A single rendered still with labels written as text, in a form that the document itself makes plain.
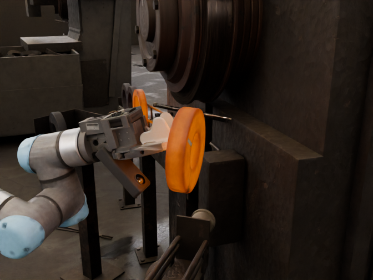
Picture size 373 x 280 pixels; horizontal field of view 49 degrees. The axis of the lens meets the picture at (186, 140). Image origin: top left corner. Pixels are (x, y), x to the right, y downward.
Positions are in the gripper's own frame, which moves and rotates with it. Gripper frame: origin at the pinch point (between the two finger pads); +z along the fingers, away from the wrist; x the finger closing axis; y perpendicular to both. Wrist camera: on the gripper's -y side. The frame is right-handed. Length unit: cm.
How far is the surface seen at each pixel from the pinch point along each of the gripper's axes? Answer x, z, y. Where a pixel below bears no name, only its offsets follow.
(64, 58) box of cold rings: 224, -171, 23
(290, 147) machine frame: 16.2, 15.7, -9.5
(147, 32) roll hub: 34.5, -16.3, 20.7
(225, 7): 28.0, 6.2, 21.4
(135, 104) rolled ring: 109, -63, -8
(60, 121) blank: 62, -72, -1
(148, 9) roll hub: 34.1, -14.3, 26.1
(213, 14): 26.2, 3.7, 20.6
